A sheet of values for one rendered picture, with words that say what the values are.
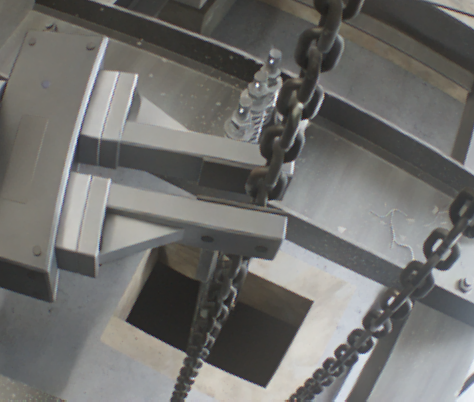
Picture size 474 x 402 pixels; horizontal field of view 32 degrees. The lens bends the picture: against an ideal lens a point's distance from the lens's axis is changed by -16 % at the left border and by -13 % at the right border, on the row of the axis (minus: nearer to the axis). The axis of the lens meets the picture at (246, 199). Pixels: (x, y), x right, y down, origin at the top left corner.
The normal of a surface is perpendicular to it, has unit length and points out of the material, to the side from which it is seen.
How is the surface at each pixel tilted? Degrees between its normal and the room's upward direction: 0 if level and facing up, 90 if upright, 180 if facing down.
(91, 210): 3
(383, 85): 0
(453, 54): 90
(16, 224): 3
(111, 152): 92
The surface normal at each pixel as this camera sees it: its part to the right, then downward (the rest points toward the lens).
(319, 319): 0.13, -0.45
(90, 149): -0.13, 0.89
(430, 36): -0.42, 0.78
